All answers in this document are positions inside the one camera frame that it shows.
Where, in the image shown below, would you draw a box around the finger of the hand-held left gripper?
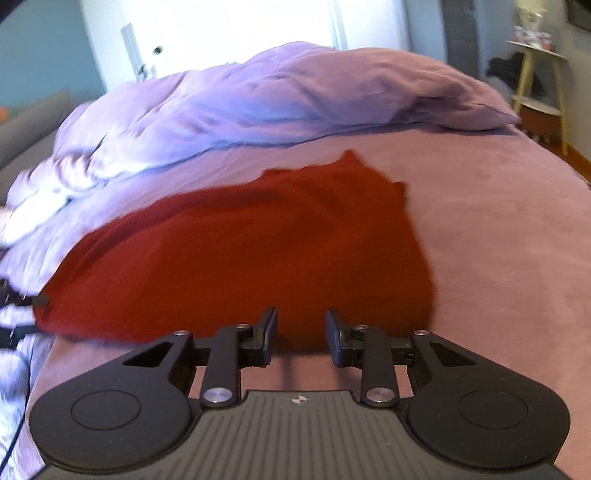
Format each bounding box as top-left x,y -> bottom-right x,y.
0,323 -> 41,350
0,277 -> 51,309

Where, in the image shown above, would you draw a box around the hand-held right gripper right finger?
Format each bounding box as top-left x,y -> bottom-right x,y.
325,308 -> 468,409

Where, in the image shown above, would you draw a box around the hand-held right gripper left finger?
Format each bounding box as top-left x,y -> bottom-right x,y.
124,307 -> 280,409

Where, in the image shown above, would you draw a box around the red knit cardigan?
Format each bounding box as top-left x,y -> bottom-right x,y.
34,150 -> 438,352

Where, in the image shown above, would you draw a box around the grey sofa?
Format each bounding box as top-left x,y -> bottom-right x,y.
0,90 -> 71,206

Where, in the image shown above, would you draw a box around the pink bed blanket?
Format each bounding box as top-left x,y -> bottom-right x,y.
0,51 -> 591,480

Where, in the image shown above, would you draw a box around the lavender duvet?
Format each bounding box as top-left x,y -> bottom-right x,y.
0,41 -> 522,296

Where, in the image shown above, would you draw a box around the rust-coloured round basket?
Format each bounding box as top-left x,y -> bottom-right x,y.
524,108 -> 565,140

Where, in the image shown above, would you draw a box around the black clothing heap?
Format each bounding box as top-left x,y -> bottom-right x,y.
488,53 -> 539,97

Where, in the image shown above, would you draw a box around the grey curtain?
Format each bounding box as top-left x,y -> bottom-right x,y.
443,0 -> 482,80

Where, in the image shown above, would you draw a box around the white side table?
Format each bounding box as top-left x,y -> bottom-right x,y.
505,39 -> 570,157

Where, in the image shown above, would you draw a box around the table ornaments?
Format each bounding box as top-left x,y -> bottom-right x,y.
512,9 -> 555,51

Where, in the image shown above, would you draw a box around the black cable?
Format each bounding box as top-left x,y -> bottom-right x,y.
0,383 -> 34,464

